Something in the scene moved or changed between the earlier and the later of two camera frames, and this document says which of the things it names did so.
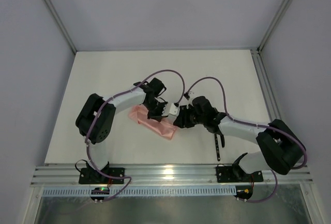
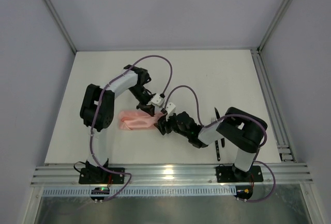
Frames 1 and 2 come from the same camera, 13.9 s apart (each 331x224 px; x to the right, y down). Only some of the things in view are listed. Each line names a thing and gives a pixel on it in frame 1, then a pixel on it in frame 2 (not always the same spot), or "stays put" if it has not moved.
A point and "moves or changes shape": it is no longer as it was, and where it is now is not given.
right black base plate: [236, 174] stays put
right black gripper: [184, 118] → [165, 125]
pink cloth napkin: [165, 128] moves or changes shape
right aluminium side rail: [266, 84] stays put
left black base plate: [91, 175] stays put
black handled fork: [216, 147] stays put
